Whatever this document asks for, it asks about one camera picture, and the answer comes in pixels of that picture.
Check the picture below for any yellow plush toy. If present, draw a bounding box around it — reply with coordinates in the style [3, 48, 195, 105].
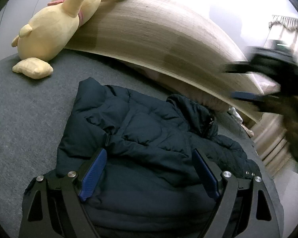
[11, 0, 117, 80]

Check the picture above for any grey bed sheet mattress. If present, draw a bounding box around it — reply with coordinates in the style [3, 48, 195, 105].
[0, 50, 284, 237]

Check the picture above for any dark navy puffer jacket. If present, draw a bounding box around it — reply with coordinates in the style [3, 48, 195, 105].
[56, 78, 260, 237]

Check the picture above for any beige wooden headboard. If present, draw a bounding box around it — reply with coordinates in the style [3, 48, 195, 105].
[67, 0, 262, 121]

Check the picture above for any cream curtain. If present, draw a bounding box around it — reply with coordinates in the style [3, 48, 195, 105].
[264, 15, 298, 63]

